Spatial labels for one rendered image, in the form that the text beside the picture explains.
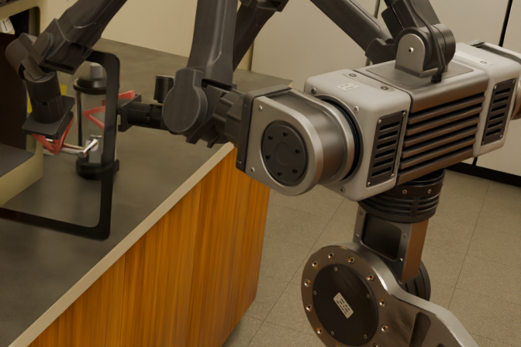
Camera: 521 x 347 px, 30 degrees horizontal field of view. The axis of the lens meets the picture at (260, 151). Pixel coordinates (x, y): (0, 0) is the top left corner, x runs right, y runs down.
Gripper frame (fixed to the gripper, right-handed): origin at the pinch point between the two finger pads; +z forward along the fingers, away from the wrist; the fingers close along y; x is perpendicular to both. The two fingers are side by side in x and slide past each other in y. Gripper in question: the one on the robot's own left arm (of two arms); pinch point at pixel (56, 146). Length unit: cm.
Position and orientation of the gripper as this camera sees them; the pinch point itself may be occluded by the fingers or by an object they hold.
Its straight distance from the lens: 190.3
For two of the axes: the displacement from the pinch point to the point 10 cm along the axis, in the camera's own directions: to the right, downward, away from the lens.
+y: -2.7, 7.0, -6.6
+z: -0.1, 6.8, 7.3
